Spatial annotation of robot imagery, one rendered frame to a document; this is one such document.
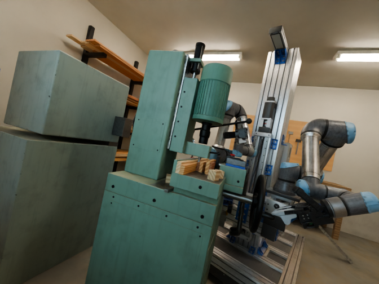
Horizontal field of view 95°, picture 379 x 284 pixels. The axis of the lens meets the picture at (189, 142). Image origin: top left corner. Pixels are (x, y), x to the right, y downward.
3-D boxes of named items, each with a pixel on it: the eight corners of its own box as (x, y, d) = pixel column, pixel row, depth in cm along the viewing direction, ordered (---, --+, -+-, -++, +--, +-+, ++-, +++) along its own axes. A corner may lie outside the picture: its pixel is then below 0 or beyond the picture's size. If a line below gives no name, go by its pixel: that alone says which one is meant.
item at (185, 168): (183, 174, 72) (185, 165, 72) (178, 173, 73) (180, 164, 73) (211, 165, 136) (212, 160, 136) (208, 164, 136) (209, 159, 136)
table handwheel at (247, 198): (265, 169, 99) (255, 216, 104) (230, 161, 105) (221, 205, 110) (272, 186, 72) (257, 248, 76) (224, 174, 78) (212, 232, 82)
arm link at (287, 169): (276, 176, 138) (280, 159, 138) (295, 181, 133) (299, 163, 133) (278, 178, 126) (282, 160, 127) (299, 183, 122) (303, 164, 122)
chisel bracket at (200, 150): (206, 161, 94) (210, 146, 94) (183, 155, 98) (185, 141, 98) (209, 160, 101) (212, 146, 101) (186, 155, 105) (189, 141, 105)
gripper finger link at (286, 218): (276, 227, 72) (300, 224, 69) (271, 213, 73) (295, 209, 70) (275, 225, 75) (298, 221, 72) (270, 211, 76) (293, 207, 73)
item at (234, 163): (245, 169, 88) (247, 159, 88) (223, 164, 92) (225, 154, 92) (244, 167, 101) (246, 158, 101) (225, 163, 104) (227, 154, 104)
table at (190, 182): (241, 207, 65) (245, 191, 65) (168, 185, 74) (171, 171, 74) (242, 182, 123) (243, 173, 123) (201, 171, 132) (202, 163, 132)
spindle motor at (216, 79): (220, 123, 88) (232, 62, 88) (188, 117, 93) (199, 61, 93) (224, 128, 105) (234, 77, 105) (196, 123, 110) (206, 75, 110)
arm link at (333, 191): (321, 183, 84) (331, 186, 74) (349, 190, 80) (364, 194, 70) (317, 199, 84) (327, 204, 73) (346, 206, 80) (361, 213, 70)
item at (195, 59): (198, 70, 98) (205, 40, 98) (185, 69, 101) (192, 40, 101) (202, 76, 106) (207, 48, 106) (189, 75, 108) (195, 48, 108)
